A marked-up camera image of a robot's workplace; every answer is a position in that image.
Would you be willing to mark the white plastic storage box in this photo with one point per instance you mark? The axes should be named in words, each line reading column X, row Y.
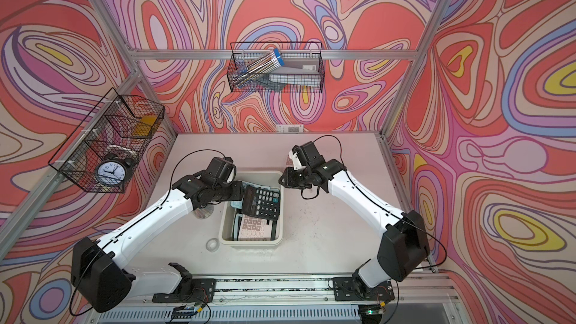
column 260, row 177

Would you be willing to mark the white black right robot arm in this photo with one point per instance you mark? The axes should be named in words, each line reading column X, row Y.
column 403, row 243

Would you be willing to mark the clear tape roll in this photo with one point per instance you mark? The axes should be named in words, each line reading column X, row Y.
column 212, row 245

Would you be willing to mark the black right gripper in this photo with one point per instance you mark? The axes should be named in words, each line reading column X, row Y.
column 289, row 179

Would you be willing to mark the grey stapler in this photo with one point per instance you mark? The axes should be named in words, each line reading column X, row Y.
column 295, row 76

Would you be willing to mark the white pink-keyed calculator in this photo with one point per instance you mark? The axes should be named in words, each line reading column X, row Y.
column 253, row 229

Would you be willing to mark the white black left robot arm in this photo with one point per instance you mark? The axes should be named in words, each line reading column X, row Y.
column 100, row 271

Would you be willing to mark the dark maroon calculator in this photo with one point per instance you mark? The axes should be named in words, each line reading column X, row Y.
column 261, row 203

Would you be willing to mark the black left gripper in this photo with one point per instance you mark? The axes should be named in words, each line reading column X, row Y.
column 237, row 190

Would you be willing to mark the yellow sticky notes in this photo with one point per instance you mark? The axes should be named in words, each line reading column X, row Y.
column 143, row 127

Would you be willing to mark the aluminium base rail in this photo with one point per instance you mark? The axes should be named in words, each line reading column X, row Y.
column 422, row 298

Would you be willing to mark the black wire basket left wall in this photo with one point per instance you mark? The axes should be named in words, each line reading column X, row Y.
column 106, row 129

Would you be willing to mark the black wire basket back wall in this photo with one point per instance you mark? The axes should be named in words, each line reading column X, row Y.
column 297, row 54

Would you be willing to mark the black wire basket wall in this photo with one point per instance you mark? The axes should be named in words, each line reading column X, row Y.
column 106, row 129
column 297, row 54

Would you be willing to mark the black alarm clock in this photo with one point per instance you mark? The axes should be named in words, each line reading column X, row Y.
column 114, row 171

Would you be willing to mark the pencil tube blue cap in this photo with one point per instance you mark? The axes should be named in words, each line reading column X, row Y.
column 252, row 67

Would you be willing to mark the white barcode label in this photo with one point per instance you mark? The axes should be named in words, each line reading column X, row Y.
column 290, row 128

